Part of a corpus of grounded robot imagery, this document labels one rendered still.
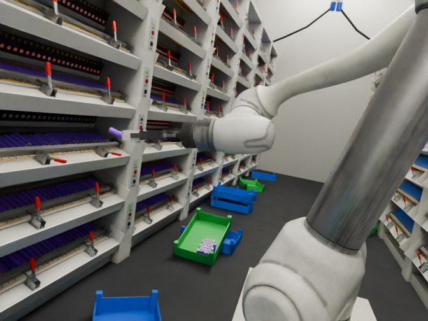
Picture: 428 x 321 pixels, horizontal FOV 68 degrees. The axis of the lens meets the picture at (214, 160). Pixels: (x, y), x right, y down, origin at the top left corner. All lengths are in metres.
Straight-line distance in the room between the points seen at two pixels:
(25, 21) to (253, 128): 0.61
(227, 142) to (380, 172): 0.41
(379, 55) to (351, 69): 0.06
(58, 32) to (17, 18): 0.12
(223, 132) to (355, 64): 0.34
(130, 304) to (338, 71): 0.96
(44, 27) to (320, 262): 0.84
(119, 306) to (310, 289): 0.79
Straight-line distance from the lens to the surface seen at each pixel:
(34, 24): 0.96
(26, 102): 0.94
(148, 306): 1.22
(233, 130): 0.80
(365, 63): 0.74
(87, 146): 1.19
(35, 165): 1.00
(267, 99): 0.92
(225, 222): 1.77
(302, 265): 0.55
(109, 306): 1.21
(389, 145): 0.52
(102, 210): 1.28
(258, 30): 3.43
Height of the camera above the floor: 0.70
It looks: 8 degrees down
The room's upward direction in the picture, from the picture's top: 9 degrees clockwise
